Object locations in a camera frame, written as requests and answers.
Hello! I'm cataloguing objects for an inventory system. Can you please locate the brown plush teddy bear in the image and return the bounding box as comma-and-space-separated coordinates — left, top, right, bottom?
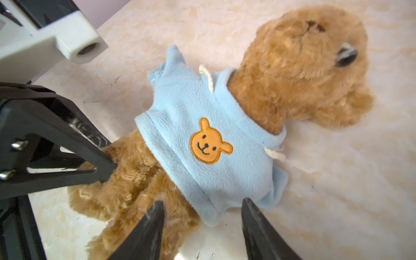
68, 5, 374, 260

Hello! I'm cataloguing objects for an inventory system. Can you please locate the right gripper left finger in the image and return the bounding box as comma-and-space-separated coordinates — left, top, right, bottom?
108, 200, 165, 260

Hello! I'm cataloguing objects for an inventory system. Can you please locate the light blue fleece hoodie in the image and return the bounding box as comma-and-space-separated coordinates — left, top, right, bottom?
135, 45, 288, 226

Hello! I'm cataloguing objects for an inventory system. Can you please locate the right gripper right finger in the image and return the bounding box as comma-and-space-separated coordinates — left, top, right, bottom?
241, 198, 301, 260

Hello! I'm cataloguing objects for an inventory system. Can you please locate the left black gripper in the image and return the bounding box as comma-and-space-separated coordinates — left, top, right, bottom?
1, 82, 117, 260

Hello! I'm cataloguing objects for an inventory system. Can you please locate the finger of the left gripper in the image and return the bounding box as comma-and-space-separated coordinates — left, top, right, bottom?
1, 82, 111, 156

